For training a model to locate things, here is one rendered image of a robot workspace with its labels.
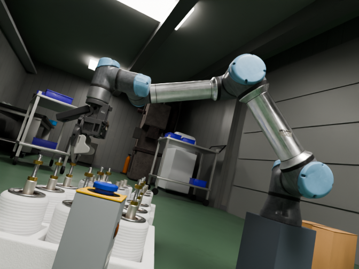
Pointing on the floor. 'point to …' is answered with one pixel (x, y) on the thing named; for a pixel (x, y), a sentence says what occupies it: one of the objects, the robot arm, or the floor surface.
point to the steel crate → (87, 159)
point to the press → (151, 137)
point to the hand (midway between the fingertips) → (72, 157)
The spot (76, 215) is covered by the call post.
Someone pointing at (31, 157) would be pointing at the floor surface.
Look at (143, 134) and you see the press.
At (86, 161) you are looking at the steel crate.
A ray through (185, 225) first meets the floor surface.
